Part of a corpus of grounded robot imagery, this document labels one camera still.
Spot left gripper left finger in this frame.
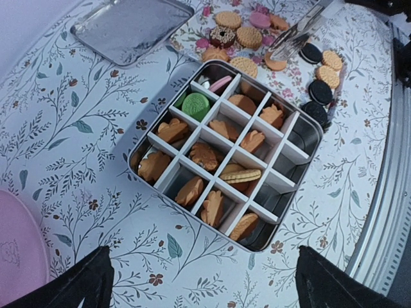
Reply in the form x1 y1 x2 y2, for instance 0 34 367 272
6 246 114 307

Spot yellow sandwich biscuit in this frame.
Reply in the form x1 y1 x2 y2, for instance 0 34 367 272
220 169 261 184

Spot yellow round biscuit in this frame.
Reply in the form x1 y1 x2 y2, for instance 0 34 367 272
315 65 340 89
322 50 343 71

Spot pink plate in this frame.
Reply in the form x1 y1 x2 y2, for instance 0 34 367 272
1 191 49 302

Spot yellow round biscuit left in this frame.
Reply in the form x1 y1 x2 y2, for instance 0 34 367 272
315 65 340 89

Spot black sandwich cookie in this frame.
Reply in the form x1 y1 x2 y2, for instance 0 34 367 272
301 101 328 128
308 80 333 106

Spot green round cookie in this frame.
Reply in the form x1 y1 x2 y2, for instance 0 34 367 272
182 93 211 122

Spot metal serving tongs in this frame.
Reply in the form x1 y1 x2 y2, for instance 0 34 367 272
268 1 333 62

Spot chocolate sprinkle donut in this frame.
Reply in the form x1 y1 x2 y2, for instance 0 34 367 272
209 26 236 49

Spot pink round cookie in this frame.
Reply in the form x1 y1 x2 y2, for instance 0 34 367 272
209 76 232 93

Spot pink divided cookie tin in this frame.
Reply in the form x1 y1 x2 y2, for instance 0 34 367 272
128 60 323 252

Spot floral tablecloth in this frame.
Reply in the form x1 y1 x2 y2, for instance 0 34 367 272
1 1 391 307

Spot yellow round biscuit right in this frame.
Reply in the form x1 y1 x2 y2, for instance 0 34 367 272
322 50 343 71

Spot silver metal tray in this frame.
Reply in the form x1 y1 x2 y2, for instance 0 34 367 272
70 0 195 67

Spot black sandwich cookie right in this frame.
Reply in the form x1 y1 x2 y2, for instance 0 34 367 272
308 80 333 106

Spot floral cookie tray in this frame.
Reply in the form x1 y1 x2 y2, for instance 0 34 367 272
169 0 349 129

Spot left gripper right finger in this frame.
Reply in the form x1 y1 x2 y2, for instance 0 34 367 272
295 245 401 308

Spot black sandwich cookie left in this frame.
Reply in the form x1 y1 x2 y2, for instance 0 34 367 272
301 101 328 128

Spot orange swirl cookie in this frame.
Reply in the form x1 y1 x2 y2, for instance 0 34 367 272
137 151 171 182

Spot front aluminium rail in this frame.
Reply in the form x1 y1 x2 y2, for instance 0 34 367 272
345 22 410 295

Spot pink sandwich cookie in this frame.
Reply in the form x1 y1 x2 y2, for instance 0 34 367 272
249 12 271 29

